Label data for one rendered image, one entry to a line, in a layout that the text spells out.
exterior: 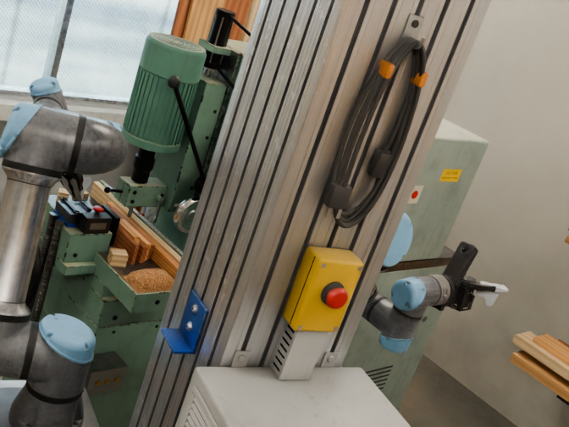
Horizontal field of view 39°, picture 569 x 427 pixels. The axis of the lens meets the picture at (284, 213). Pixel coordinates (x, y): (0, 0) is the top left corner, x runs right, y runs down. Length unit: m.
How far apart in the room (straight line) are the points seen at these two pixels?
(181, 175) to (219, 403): 1.27
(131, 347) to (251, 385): 1.18
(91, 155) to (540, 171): 2.84
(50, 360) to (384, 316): 0.79
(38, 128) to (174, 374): 0.53
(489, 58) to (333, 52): 3.15
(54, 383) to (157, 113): 0.91
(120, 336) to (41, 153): 0.94
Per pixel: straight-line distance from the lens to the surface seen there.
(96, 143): 1.60
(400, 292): 1.89
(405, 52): 1.18
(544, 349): 3.63
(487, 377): 4.32
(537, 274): 4.11
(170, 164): 2.44
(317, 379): 1.39
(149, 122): 2.28
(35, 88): 2.08
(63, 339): 1.63
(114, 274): 2.24
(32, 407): 1.72
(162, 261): 2.32
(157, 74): 2.25
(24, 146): 1.60
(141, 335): 2.45
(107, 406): 2.56
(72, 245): 2.27
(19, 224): 1.61
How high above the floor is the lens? 1.92
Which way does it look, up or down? 20 degrees down
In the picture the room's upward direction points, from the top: 19 degrees clockwise
